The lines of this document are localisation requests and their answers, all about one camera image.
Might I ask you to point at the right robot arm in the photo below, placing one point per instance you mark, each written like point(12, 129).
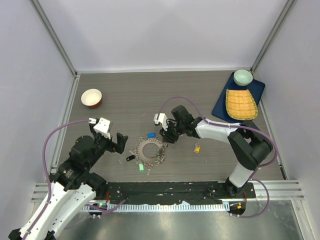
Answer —
point(249, 147)

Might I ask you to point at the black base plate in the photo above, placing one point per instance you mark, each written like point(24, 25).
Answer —
point(170, 193)

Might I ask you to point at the red bowl white inside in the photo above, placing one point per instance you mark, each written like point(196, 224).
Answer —
point(92, 98)

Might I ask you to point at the large silver keyring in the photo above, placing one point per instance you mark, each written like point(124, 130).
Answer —
point(149, 162)

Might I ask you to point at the black key tag with key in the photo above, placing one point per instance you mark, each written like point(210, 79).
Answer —
point(130, 158)

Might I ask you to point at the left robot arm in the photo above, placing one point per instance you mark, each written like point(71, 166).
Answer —
point(71, 188)

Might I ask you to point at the white slotted cable duct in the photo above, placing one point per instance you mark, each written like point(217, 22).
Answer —
point(183, 207)

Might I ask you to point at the blue tray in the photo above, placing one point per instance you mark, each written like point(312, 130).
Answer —
point(219, 110)

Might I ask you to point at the light green bowl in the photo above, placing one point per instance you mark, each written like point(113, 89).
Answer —
point(242, 77)

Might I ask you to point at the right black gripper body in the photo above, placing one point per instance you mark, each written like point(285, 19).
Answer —
point(173, 131)

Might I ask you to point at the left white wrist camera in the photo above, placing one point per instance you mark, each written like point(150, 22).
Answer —
point(100, 126)

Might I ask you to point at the yellow woven bamboo plate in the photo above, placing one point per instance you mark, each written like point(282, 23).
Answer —
point(240, 105)

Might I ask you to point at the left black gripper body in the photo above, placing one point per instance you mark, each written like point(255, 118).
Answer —
point(103, 143)

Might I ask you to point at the green key tag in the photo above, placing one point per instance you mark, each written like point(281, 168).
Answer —
point(141, 167)

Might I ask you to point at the yellow key tag with key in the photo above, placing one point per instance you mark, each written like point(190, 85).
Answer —
point(197, 148)

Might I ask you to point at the blue key tag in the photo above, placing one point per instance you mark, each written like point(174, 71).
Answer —
point(151, 135)

